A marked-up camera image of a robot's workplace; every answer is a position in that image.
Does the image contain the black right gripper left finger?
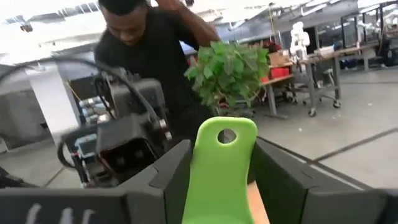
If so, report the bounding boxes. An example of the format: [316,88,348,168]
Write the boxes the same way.
[0,139,193,224]

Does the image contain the grey wheeled workbench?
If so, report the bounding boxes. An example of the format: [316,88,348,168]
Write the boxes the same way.
[297,42,380,118]

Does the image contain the red storage box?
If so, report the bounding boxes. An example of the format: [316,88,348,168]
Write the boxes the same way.
[269,66,291,80]

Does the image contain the wooden workbench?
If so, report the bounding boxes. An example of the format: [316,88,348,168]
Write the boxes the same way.
[260,62,296,121]

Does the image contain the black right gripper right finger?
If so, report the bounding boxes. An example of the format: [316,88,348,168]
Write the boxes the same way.
[248,139,398,224]

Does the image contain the person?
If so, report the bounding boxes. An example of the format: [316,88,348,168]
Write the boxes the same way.
[93,0,222,146]

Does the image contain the green measuring cup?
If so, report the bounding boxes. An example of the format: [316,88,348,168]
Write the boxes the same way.
[181,116,259,224]

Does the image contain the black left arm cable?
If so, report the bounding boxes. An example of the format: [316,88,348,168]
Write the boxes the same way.
[0,55,161,127]

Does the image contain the green potted plant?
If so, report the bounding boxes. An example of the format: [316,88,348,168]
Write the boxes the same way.
[183,40,271,110]

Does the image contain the white humanoid robot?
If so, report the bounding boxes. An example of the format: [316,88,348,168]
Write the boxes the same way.
[289,21,312,60]

